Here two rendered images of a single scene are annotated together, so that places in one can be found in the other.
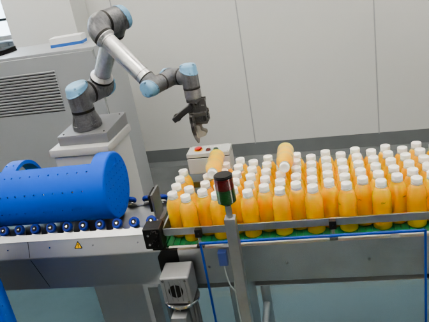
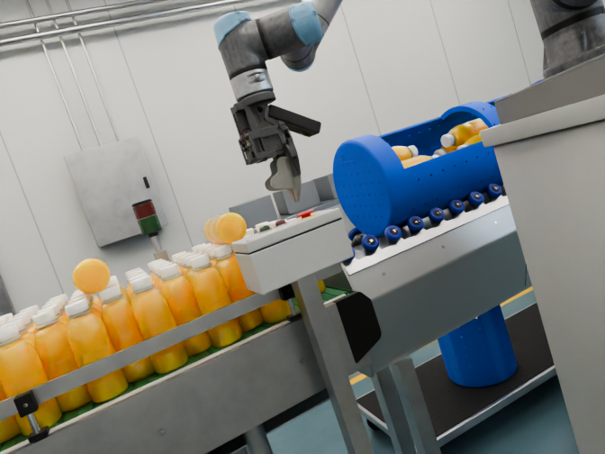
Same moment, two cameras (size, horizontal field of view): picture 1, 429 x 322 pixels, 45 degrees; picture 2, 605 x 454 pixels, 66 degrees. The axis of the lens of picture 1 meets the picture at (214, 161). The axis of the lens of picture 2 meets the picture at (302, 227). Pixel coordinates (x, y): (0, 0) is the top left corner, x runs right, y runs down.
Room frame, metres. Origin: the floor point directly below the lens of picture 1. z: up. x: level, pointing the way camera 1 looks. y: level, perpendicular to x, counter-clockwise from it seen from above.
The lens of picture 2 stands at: (2.97, -0.47, 1.18)
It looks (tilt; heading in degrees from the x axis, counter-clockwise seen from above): 6 degrees down; 145
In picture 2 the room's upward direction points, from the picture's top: 18 degrees counter-clockwise
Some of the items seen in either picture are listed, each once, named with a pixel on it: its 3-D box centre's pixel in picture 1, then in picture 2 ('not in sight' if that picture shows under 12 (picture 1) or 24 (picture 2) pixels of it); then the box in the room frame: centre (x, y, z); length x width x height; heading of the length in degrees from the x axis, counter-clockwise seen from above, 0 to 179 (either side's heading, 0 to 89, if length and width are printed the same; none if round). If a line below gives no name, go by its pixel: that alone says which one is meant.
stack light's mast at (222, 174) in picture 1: (226, 195); (150, 226); (1.54, -0.02, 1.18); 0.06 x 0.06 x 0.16
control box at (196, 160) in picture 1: (210, 158); (292, 249); (2.21, 0.02, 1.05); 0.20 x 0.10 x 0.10; 78
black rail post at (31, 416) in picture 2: not in sight; (31, 415); (2.03, -0.47, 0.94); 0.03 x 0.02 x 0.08; 78
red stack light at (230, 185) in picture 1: (223, 182); (144, 211); (1.54, -0.02, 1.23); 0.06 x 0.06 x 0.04
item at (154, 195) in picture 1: (155, 202); not in sight; (1.98, 0.28, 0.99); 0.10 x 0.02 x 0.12; 168
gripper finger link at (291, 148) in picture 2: not in sight; (288, 154); (2.25, 0.05, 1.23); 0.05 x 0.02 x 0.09; 168
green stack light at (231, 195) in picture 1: (226, 194); (149, 224); (1.54, -0.02, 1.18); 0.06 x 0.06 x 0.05
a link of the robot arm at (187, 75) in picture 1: (189, 76); (240, 46); (2.22, 0.04, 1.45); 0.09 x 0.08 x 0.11; 49
